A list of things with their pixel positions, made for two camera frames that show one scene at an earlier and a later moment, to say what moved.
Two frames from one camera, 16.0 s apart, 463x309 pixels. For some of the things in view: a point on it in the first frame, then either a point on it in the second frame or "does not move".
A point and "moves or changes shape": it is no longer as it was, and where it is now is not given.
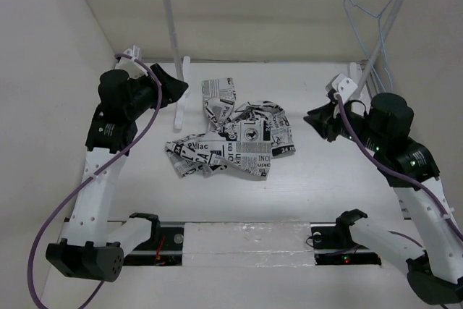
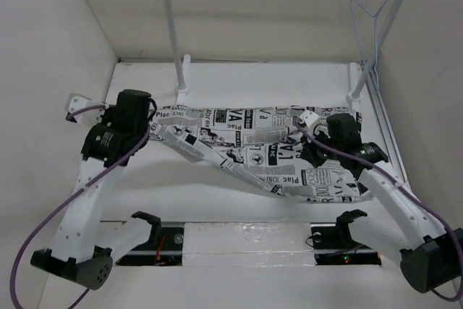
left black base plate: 166,250 does not move
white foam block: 247,244 does not move
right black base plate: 335,245 does not move
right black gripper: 323,120 -> 307,153
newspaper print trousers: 243,137 moves or changes shape
